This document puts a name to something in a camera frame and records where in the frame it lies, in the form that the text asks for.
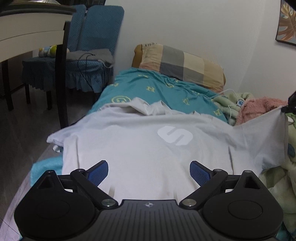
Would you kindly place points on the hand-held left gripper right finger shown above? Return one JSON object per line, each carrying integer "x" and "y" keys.
{"x": 200, "y": 173}

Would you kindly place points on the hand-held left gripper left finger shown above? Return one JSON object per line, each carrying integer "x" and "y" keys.
{"x": 99, "y": 172}

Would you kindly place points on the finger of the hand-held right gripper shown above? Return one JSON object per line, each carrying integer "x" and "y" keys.
{"x": 291, "y": 103}

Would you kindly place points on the white t-shirt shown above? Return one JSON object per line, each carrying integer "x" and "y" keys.
{"x": 138, "y": 143}

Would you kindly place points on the pink fleece blanket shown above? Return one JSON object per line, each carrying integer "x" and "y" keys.
{"x": 256, "y": 107}

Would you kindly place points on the green fleece blanket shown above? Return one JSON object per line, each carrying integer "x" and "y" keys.
{"x": 277, "y": 183}

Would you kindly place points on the framed leaf picture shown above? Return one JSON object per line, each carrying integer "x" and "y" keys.
{"x": 286, "y": 20}

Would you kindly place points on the grey cloth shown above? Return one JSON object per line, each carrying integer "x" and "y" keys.
{"x": 101, "y": 54}

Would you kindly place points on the brown pillow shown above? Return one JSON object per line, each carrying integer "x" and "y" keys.
{"x": 137, "y": 55}

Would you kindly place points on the plush toy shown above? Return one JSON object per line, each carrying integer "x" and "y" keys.
{"x": 49, "y": 51}

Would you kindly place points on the blue covered chair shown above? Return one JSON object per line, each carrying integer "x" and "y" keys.
{"x": 76, "y": 27}
{"x": 101, "y": 30}

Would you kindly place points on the white desk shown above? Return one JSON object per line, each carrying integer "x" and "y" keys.
{"x": 30, "y": 25}

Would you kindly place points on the clear plastic bag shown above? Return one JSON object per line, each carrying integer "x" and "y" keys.
{"x": 41, "y": 1}

